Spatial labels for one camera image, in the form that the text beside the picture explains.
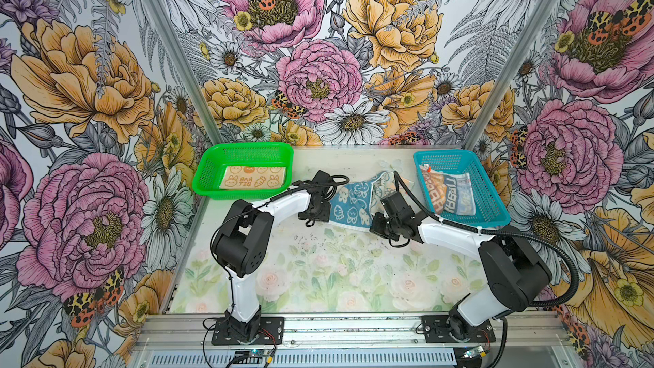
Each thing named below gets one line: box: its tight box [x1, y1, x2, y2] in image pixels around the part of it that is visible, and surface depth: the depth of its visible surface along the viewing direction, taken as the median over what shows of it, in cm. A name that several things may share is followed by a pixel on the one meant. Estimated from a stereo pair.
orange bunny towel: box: [219, 166, 287, 190], surface depth 111 cm
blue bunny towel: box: [327, 170, 397, 230], surface depth 103 cm
